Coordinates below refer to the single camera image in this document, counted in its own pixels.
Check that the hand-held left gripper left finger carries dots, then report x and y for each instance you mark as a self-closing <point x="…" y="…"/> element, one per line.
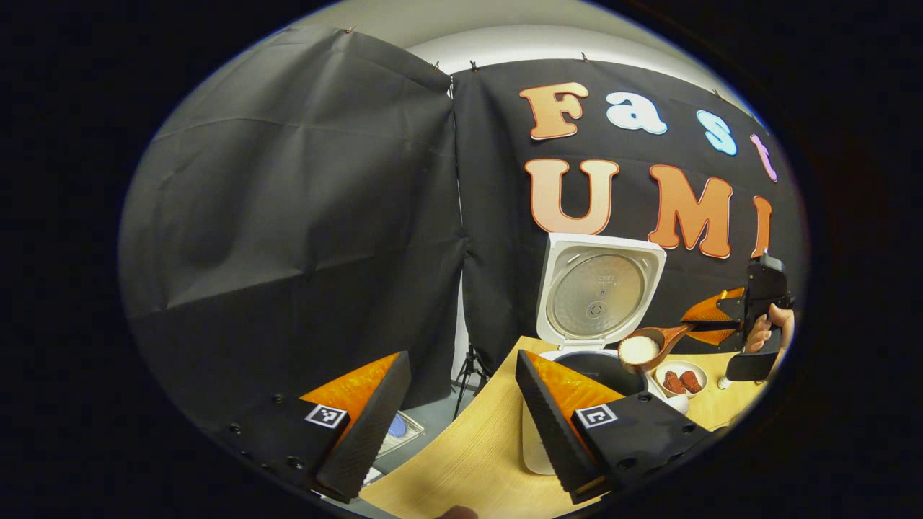
<point x="375" y="432"/>

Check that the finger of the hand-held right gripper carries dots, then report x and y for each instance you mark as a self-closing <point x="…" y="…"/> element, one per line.
<point x="721" y="337"/>
<point x="721" y="306"/>

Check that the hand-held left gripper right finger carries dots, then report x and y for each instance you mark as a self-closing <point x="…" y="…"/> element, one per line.
<point x="548" y="432"/>

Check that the dark wooden spoon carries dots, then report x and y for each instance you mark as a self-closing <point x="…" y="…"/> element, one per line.
<point x="674" y="334"/>

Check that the spoonful of white rice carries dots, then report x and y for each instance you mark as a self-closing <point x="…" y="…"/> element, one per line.
<point x="639" y="350"/>

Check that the white rice cooker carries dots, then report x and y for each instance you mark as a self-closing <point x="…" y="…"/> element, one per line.
<point x="595" y="295"/>

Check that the blue oval item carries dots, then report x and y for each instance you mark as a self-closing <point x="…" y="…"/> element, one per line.
<point x="398" y="425"/>

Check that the white floor tray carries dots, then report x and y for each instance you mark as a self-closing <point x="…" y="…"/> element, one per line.
<point x="412" y="432"/>

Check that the white oval plate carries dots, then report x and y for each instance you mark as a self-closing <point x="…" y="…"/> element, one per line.
<point x="696" y="366"/>

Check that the white drink bottle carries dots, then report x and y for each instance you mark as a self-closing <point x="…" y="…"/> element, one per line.
<point x="724" y="383"/>

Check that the brown meat piece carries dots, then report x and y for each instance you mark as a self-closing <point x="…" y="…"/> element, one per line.
<point x="674" y="383"/>
<point x="692" y="381"/>

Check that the black tripod stand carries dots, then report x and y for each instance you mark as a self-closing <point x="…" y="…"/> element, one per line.
<point x="470" y="375"/>

